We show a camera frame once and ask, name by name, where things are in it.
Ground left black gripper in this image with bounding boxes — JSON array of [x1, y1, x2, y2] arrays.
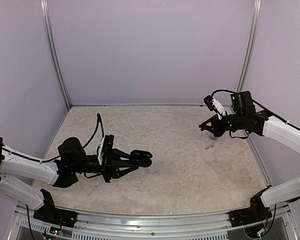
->
[[71, 148, 139, 183]]

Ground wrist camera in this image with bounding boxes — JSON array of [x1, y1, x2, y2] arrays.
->
[[203, 95, 227, 120], [96, 134, 115, 166]]

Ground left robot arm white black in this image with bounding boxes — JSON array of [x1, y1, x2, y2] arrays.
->
[[0, 135, 152, 223]]

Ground front aluminium rail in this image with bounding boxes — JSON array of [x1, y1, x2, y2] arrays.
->
[[7, 204, 298, 240]]

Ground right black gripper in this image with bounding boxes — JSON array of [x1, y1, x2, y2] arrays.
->
[[201, 112, 246, 137]]

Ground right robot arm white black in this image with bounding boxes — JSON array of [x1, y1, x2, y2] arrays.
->
[[198, 91, 300, 222]]

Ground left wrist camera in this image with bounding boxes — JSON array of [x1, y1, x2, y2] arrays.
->
[[96, 134, 115, 166]]

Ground left aluminium frame post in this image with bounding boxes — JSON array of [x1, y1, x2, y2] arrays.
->
[[40, 0, 72, 111]]

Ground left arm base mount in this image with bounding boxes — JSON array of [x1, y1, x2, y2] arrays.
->
[[33, 208, 78, 228]]

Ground aluminium frame post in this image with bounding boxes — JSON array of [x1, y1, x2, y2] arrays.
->
[[40, 0, 72, 111], [236, 0, 262, 92]]

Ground black earbud charging case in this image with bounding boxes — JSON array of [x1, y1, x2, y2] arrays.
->
[[129, 149, 153, 168]]

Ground purple earbud charging case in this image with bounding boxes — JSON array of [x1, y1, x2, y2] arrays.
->
[[209, 133, 218, 140]]

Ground right aluminium frame post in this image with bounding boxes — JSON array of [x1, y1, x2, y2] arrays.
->
[[236, 0, 262, 92]]

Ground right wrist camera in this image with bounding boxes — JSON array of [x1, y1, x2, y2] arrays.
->
[[203, 95, 227, 120]]

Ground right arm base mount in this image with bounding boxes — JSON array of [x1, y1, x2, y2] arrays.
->
[[229, 207, 272, 228]]

